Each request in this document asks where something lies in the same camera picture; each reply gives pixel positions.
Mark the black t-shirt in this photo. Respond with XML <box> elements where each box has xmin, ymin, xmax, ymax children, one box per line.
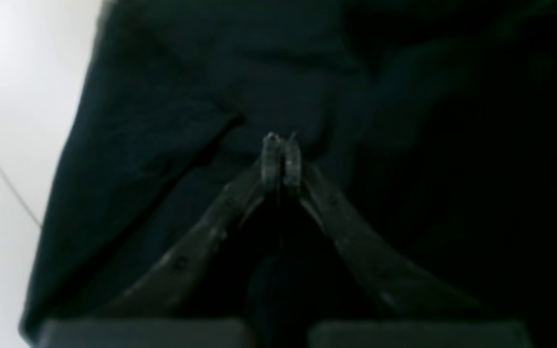
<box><xmin>19</xmin><ymin>0</ymin><xmax>557</xmax><ymax>348</ymax></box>

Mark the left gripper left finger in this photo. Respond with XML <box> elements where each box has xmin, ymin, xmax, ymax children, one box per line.
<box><xmin>95</xmin><ymin>133</ymin><xmax>281</xmax><ymax>317</ymax></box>

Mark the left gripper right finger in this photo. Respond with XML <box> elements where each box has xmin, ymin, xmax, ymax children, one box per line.
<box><xmin>282</xmin><ymin>138</ymin><xmax>482</xmax><ymax>315</ymax></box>

